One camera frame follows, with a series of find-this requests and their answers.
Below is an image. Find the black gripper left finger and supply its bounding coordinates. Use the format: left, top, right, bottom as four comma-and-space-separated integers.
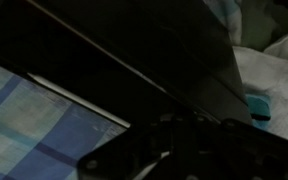
77, 113, 186, 180

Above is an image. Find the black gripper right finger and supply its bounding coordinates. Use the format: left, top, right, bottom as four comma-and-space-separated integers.
186, 112, 288, 180

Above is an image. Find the black laptop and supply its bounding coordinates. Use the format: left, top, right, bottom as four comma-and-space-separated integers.
0, 0, 254, 130

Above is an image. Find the teal navy striped towel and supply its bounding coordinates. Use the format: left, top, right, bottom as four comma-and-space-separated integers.
245, 93, 272, 130

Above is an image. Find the white crumpled cloth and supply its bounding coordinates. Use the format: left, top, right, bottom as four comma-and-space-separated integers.
233, 29, 288, 146

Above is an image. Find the blue plaid duvet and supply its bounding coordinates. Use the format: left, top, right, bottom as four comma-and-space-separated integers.
0, 0, 243, 180

